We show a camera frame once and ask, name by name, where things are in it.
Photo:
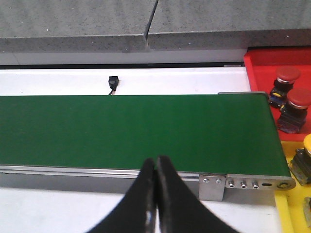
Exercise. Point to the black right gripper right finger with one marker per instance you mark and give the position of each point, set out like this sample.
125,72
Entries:
180,211

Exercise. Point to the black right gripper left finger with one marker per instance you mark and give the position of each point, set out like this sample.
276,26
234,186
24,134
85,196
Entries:
136,212

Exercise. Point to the yellow mushroom push button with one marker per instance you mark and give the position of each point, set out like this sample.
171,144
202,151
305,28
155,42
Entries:
300,165

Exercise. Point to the red mushroom push button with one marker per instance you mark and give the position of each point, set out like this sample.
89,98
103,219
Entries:
284,82

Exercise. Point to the green conveyor belt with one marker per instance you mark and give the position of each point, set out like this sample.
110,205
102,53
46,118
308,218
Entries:
227,133

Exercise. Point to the yellow plastic tray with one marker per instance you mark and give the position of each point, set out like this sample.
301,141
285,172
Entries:
290,209

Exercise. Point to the red plastic tray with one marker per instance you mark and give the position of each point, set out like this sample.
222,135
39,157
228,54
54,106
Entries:
261,65

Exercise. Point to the grey stone slab right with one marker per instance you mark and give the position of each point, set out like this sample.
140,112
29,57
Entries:
229,24

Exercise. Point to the grey stone slab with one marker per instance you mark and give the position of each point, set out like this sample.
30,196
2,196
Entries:
229,24
75,25

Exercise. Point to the grey stone slab left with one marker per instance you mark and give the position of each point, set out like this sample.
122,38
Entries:
75,25

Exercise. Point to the aluminium conveyor frame rail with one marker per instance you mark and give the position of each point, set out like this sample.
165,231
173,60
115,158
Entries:
206,186

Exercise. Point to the small black sensor with cable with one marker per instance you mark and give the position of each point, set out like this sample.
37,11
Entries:
113,82

